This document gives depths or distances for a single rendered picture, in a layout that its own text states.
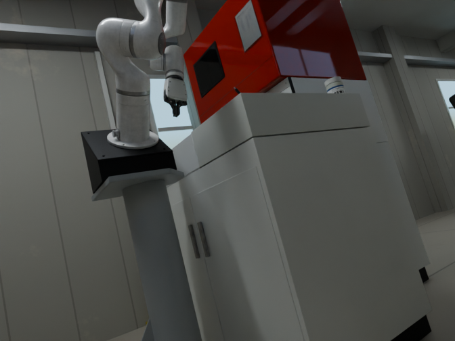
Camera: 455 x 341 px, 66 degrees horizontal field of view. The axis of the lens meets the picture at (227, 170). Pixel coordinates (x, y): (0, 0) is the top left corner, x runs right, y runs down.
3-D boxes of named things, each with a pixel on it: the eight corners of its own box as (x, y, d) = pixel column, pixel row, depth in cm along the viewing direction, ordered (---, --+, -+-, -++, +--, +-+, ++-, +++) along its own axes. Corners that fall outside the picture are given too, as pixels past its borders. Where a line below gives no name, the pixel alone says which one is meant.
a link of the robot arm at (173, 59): (164, 68, 154) (185, 70, 156) (163, 42, 157) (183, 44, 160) (162, 78, 161) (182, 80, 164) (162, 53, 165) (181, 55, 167)
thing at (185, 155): (166, 193, 185) (160, 168, 187) (219, 164, 140) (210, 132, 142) (149, 196, 179) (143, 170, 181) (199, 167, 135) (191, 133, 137)
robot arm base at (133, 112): (117, 152, 122) (116, 100, 114) (100, 133, 135) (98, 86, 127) (166, 145, 132) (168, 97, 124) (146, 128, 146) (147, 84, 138)
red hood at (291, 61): (282, 128, 282) (262, 60, 291) (367, 80, 216) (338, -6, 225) (202, 134, 239) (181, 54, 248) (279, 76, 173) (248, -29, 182)
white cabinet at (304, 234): (275, 314, 208) (240, 183, 220) (439, 332, 130) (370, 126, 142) (179, 361, 171) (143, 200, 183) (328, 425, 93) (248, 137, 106)
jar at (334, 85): (337, 103, 152) (331, 84, 154) (351, 97, 147) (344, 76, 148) (327, 104, 148) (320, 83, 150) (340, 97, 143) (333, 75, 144)
